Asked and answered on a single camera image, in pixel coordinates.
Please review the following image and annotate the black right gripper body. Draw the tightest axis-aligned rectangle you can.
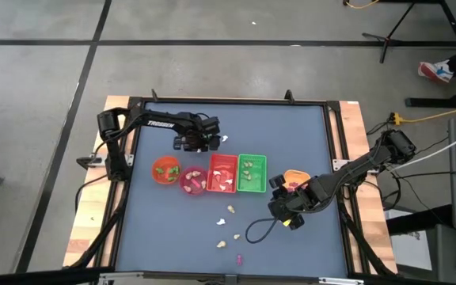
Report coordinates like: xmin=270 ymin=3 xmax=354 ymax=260
xmin=268 ymin=173 xmax=318 ymax=218

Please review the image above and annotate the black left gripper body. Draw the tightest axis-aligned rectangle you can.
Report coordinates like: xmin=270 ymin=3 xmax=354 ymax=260
xmin=172 ymin=128 xmax=222 ymax=154

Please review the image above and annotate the red slotted plastic basket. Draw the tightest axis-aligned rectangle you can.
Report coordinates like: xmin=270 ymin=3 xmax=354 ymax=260
xmin=206 ymin=153 xmax=239 ymax=194

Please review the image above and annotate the yellow plastic bin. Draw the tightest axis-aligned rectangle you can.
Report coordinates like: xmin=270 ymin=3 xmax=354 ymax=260
xmin=282 ymin=169 xmax=312 ymax=191

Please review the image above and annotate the orange plastic bin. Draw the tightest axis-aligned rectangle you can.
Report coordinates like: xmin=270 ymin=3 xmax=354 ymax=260
xmin=150 ymin=155 xmax=182 ymax=186

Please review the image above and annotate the green slotted plastic basket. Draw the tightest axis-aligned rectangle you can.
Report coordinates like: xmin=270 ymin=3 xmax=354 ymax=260
xmin=236 ymin=153 xmax=268 ymax=194

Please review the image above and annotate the pink plastic bin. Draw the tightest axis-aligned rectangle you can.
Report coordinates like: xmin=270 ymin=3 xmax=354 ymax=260
xmin=178 ymin=165 xmax=209 ymax=196

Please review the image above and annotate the wooden side board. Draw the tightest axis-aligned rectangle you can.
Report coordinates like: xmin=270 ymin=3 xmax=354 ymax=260
xmin=337 ymin=101 xmax=398 ymax=274
xmin=63 ymin=94 xmax=142 ymax=268

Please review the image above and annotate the silver metal bar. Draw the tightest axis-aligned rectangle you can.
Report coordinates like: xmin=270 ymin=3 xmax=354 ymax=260
xmin=99 ymin=272 xmax=366 ymax=285

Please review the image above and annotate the light grey box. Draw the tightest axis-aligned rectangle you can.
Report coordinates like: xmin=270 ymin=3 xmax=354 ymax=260
xmin=386 ymin=209 xmax=437 ymax=271

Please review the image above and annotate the black stand base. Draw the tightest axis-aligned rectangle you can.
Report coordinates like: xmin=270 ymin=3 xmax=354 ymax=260
xmin=405 ymin=77 xmax=456 ymax=108

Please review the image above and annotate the person's shoe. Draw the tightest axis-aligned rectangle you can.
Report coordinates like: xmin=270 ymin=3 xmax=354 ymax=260
xmin=417 ymin=59 xmax=454 ymax=84

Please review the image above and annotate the black tripod stand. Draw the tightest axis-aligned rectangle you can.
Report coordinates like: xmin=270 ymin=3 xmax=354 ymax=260
xmin=361 ymin=2 xmax=417 ymax=64

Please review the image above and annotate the wrist camera with yellow tag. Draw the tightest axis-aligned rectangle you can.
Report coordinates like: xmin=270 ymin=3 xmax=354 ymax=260
xmin=282 ymin=215 xmax=306 ymax=231

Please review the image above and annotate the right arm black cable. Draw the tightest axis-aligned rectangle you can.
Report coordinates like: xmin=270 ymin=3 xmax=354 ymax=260
xmin=245 ymin=216 xmax=283 ymax=245

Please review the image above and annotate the yellow power cord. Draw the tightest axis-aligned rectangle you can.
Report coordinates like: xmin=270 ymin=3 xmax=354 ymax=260
xmin=389 ymin=101 xmax=456 ymax=126

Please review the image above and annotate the black floor cable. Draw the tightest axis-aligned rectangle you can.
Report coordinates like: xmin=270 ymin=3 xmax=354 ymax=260
xmin=386 ymin=169 xmax=456 ymax=179

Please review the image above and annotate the white cable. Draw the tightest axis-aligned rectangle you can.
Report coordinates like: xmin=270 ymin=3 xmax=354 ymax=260
xmin=386 ymin=124 xmax=456 ymax=173

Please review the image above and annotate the thin yellow cable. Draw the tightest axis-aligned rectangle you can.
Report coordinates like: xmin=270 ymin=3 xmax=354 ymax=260
xmin=344 ymin=0 xmax=382 ymax=10

